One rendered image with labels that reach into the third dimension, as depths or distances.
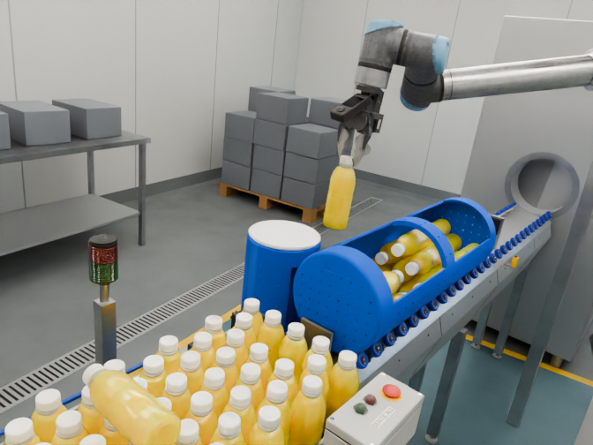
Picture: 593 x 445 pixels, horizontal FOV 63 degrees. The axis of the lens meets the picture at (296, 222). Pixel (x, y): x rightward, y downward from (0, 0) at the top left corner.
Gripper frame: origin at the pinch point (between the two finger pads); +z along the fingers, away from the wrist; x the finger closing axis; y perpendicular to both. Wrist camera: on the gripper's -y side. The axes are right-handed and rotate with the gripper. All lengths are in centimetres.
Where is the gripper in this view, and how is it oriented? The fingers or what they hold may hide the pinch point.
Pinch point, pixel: (347, 159)
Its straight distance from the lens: 136.7
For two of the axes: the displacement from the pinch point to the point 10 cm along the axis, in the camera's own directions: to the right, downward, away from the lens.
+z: -2.1, 9.4, 2.9
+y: 6.5, -0.9, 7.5
